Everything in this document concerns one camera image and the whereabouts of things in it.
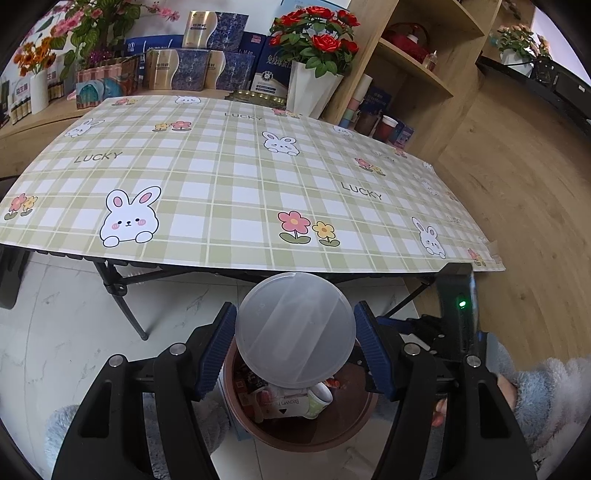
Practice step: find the clear tape strip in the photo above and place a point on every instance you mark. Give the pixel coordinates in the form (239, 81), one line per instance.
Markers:
(491, 251)

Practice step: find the red basket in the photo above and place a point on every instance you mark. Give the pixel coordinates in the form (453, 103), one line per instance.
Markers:
(406, 39)

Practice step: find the green paper yogurt cup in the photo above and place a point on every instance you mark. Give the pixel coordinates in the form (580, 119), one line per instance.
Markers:
(321, 399)

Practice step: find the clear glass bottle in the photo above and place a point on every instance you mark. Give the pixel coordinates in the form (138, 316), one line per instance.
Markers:
(432, 60)

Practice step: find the striped planter with purple flowers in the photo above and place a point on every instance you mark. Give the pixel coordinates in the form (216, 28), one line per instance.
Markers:
(106, 83)

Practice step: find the black folding table frame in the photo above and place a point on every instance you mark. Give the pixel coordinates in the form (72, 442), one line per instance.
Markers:
(117, 288)

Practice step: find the person's right hand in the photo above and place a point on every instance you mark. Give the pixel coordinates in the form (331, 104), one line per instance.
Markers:
(505, 392)

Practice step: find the pink blossom artificial plant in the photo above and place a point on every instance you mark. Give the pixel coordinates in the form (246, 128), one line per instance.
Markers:
(106, 23)

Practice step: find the white printed box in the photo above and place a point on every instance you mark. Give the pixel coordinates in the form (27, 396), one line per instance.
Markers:
(21, 90)

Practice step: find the orange flowers in white vase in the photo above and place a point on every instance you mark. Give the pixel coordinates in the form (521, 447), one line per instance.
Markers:
(39, 92)

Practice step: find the red roses in white pot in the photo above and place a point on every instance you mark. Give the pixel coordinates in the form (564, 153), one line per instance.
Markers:
(309, 87)

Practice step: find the stack of pastel cups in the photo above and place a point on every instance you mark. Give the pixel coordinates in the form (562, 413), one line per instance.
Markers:
(358, 104)

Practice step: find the gold decorative tray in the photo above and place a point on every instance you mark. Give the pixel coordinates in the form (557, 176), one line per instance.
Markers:
(256, 96)

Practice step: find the brown plastic bin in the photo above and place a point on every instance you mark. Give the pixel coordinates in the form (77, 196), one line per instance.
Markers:
(300, 438)

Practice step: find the small purple box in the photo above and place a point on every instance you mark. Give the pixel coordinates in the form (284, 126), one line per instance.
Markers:
(404, 136)

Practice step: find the red paper cup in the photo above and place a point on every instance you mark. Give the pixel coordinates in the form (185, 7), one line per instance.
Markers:
(385, 129)

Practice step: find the clear round plastic lid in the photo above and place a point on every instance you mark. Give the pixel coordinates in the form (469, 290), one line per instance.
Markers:
(295, 332)

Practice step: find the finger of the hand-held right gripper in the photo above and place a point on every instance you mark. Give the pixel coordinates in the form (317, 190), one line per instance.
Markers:
(422, 330)

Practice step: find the pink roses in white pot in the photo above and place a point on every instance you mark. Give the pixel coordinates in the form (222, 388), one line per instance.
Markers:
(517, 50)

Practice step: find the person's right forearm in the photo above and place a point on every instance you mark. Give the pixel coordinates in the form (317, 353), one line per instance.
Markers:
(554, 406)

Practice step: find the dark brown glass cup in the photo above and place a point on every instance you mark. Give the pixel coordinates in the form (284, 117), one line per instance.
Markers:
(367, 124)

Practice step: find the folding table with checked cloth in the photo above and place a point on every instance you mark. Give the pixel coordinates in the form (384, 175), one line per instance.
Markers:
(231, 184)

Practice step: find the dark blue white label box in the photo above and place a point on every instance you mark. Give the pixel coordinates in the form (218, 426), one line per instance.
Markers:
(270, 76)

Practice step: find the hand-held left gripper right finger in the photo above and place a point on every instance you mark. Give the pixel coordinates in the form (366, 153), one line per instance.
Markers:
(376, 355)

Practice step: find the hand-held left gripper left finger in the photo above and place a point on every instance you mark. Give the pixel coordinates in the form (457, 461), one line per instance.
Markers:
(217, 355)

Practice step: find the wooden shelf unit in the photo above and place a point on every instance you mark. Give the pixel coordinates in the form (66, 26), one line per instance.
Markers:
(415, 78)

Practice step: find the dark blue picture box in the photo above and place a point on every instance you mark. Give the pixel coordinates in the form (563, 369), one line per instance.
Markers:
(378, 99)

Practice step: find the row of small brown bottles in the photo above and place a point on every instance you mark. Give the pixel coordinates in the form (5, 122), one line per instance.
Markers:
(55, 92)

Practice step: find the black wall shelf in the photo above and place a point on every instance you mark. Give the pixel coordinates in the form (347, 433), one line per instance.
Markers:
(531, 90)

